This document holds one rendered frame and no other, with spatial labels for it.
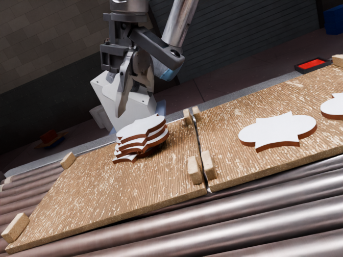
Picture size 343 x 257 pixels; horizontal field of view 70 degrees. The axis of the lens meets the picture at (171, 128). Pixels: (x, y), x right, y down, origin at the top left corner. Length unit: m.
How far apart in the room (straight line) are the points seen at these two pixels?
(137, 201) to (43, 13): 5.48
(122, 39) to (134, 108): 0.51
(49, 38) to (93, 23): 0.95
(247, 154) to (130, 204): 0.23
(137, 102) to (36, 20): 4.98
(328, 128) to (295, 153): 0.08
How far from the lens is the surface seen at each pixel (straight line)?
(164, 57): 0.51
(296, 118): 0.53
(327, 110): 0.54
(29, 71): 6.10
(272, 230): 0.37
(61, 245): 0.54
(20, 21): 6.02
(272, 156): 0.45
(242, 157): 0.47
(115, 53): 0.54
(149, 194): 0.47
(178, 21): 0.98
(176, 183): 0.47
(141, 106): 1.01
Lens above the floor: 1.19
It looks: 21 degrees down
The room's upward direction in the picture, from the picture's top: 23 degrees counter-clockwise
